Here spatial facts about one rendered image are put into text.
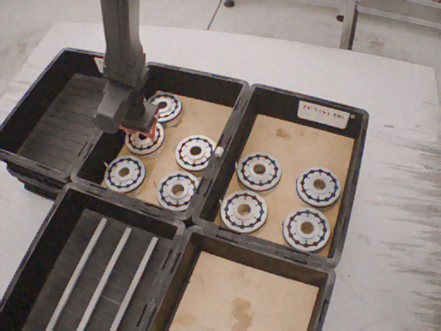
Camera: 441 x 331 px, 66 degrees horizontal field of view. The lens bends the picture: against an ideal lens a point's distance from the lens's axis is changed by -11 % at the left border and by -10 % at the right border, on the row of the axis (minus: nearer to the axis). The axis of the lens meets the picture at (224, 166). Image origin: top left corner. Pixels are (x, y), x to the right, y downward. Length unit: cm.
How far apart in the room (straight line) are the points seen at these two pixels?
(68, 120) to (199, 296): 63
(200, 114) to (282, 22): 179
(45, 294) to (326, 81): 105
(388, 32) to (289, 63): 158
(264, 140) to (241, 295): 39
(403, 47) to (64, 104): 221
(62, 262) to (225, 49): 92
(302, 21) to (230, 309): 226
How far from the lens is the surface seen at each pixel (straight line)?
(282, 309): 79
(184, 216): 75
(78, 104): 116
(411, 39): 286
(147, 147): 95
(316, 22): 277
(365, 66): 140
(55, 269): 92
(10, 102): 153
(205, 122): 100
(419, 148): 122
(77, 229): 93
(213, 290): 80
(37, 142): 113
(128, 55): 67
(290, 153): 94
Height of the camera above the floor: 160
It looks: 57 degrees down
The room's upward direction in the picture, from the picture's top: 6 degrees counter-clockwise
